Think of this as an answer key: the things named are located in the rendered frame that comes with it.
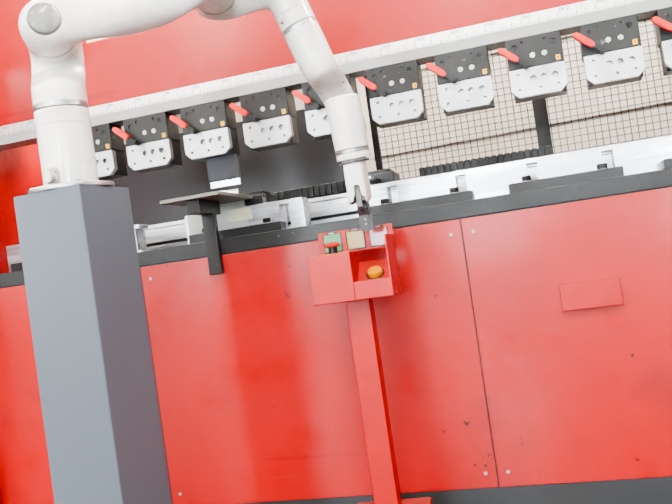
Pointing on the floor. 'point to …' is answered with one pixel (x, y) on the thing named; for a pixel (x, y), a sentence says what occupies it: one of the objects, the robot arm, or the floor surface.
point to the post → (542, 123)
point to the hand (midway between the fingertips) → (366, 222)
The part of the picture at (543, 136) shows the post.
